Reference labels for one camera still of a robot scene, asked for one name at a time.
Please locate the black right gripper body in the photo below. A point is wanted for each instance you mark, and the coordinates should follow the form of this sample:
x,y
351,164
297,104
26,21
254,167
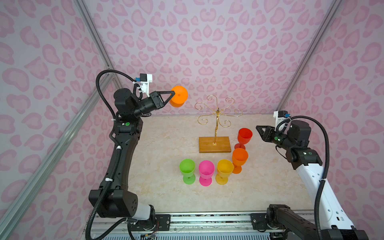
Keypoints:
x,y
279,139

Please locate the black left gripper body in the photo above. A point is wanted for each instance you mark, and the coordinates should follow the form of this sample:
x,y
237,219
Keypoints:
x,y
156,103

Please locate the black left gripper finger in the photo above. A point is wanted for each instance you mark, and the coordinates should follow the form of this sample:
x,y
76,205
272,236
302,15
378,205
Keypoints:
x,y
165,100
169,93

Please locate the orange back wine glass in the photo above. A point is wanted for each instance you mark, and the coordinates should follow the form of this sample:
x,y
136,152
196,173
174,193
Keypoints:
x,y
180,97

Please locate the orange wine glass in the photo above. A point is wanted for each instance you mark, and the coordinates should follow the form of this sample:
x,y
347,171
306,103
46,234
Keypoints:
x,y
239,158
180,97

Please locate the red wine glass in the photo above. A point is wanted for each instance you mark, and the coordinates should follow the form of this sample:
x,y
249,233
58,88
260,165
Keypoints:
x,y
244,137

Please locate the orange front wine glass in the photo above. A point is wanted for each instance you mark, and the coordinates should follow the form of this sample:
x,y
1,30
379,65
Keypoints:
x,y
239,158

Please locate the yellow wine glass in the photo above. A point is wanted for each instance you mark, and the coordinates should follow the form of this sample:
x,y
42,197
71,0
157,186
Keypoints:
x,y
224,170

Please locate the pink wine glass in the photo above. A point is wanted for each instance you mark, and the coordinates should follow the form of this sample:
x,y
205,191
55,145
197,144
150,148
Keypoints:
x,y
206,171

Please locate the green wine glass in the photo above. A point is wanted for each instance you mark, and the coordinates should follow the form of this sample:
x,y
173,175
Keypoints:
x,y
187,168

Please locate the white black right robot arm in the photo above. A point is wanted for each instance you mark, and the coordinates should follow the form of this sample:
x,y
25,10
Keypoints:
x,y
330,220

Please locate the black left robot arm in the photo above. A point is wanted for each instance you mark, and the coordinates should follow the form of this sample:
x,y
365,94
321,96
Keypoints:
x,y
112,199

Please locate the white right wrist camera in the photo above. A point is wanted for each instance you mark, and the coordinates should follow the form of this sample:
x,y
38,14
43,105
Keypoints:
x,y
279,117

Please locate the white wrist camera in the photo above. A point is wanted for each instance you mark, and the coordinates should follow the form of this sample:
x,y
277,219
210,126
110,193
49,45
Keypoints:
x,y
279,117
144,81

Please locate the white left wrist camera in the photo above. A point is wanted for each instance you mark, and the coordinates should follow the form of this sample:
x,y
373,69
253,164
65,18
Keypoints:
x,y
144,81

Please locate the gold wire wine glass rack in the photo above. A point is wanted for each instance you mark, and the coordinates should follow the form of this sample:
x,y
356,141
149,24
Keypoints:
x,y
217,112

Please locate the aluminium diagonal frame bar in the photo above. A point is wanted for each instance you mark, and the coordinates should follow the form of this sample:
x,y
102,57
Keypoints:
x,y
44,192

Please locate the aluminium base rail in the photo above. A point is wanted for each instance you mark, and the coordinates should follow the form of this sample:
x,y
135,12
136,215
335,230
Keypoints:
x,y
204,226

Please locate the aluminium frame profile left corner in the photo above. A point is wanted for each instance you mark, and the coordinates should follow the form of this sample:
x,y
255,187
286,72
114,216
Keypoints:
x,y
91,27

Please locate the aluminium frame profile corner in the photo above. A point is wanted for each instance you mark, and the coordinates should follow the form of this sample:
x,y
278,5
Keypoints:
x,y
316,40
91,27

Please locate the aluminium frame profile right corner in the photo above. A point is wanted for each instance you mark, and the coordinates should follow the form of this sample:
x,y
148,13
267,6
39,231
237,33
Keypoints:
x,y
316,40

